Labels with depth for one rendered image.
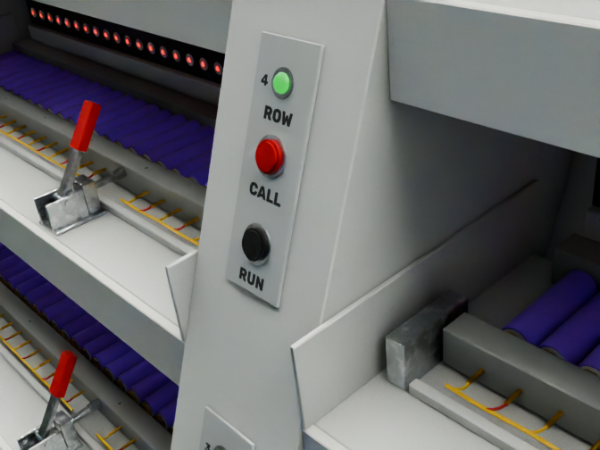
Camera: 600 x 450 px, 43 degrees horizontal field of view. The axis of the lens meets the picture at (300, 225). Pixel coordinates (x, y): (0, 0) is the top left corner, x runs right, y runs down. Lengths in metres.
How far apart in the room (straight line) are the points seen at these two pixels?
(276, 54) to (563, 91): 0.13
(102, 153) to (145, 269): 0.14
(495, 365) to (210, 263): 0.15
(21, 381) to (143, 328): 0.29
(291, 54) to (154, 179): 0.23
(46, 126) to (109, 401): 0.24
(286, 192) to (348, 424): 0.11
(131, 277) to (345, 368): 0.18
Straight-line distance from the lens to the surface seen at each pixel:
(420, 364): 0.38
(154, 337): 0.46
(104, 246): 0.53
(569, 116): 0.28
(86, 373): 0.68
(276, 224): 0.35
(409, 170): 0.35
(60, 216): 0.56
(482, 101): 0.30
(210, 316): 0.40
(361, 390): 0.38
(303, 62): 0.34
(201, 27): 0.42
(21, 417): 0.70
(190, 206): 0.52
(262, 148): 0.35
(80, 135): 0.55
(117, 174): 0.58
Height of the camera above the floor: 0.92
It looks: 17 degrees down
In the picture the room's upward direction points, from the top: 10 degrees clockwise
